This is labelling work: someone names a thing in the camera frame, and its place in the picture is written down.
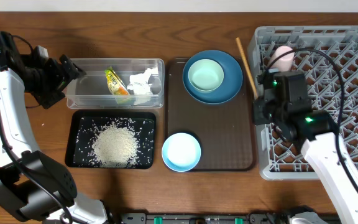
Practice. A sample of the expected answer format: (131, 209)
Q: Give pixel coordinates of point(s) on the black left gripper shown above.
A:
(60, 82)

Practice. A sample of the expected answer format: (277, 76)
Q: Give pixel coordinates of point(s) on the yellow snack wrapper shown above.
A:
(117, 87)

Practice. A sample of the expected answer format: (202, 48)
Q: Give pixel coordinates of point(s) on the light blue bowl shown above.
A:
(181, 152)

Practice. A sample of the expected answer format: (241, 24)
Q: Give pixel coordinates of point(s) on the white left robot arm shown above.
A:
(34, 186)

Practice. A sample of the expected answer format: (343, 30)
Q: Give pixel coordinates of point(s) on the wooden chopstick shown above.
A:
(246, 66)

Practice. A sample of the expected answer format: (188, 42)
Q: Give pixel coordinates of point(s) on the pile of rice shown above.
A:
(115, 144)

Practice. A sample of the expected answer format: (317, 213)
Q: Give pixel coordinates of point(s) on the white napkin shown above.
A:
(139, 83)

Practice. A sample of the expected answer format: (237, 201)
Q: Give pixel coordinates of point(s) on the clear plastic bin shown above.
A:
(91, 91)

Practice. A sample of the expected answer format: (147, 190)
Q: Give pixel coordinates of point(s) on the grey dishwasher rack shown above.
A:
(280, 160)

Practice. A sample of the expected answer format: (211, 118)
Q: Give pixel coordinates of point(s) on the dark blue plate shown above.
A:
(231, 84)

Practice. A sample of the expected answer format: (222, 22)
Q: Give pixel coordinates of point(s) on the brown serving tray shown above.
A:
(225, 132)

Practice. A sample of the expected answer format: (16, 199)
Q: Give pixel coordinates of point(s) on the black tray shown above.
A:
(110, 115)

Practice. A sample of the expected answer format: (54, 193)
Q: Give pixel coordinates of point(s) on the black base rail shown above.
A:
(253, 218)

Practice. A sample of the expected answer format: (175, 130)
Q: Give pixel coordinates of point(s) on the mint green bowl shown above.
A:
(205, 75)

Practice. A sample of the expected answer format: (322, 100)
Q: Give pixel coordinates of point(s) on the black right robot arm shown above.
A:
(317, 136)

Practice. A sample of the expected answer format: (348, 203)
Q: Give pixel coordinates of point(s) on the pink cup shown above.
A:
(283, 64)

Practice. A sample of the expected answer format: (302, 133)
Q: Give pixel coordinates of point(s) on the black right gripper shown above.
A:
(259, 116)

